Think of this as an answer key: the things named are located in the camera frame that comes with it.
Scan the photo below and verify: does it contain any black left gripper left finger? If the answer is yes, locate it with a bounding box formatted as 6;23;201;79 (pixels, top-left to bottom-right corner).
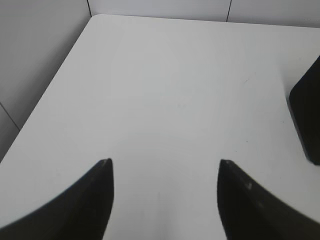
0;158;114;240

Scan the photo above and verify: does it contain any black bag with tan handles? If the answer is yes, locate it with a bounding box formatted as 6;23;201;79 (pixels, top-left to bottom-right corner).
289;58;320;166

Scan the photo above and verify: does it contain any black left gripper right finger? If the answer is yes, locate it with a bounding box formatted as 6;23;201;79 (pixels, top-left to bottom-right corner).
216;159;320;240

